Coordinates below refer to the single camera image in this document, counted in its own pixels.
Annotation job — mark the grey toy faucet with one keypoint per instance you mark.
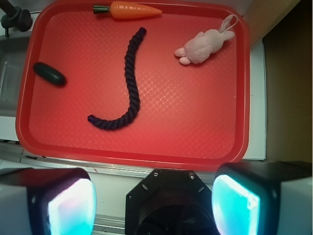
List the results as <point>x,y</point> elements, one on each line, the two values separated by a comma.
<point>14,16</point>

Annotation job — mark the pink plush bunny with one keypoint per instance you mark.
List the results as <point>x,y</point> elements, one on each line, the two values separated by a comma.
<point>199,49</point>

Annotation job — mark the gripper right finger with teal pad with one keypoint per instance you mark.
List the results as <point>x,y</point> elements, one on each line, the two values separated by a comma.
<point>263,198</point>

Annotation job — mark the dark green plastic pickle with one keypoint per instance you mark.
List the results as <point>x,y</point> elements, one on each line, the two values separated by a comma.
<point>49,74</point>

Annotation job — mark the orange plastic carrot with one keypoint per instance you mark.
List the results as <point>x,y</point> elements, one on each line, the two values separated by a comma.
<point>126,10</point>

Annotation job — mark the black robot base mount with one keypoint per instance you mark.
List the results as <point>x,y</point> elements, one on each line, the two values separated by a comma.
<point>170,202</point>

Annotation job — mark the red plastic tray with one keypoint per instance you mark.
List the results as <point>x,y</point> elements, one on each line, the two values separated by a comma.
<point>127,99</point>

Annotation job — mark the grey toy sink basin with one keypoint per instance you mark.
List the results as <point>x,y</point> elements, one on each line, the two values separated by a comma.
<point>12,58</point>

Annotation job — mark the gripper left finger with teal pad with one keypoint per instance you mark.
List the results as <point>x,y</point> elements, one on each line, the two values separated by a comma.
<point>46,201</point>

